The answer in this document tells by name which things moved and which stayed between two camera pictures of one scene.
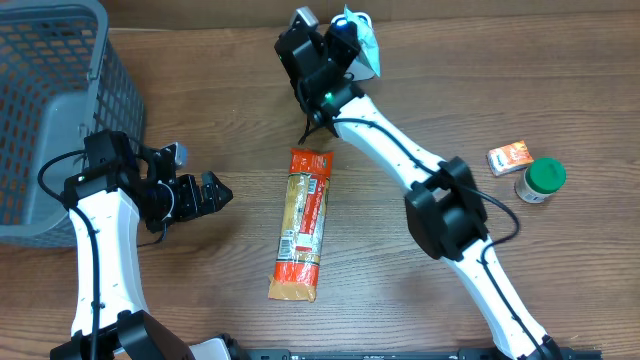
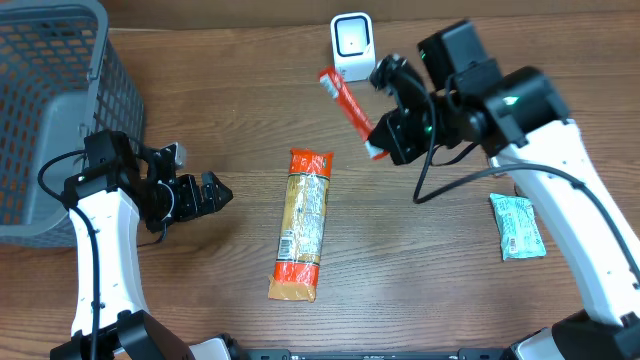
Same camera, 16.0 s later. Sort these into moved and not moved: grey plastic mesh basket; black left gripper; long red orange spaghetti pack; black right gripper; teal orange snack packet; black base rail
Moved: black right gripper; teal orange snack packet
Not moved: grey plastic mesh basket; black base rail; black left gripper; long red orange spaghetti pack
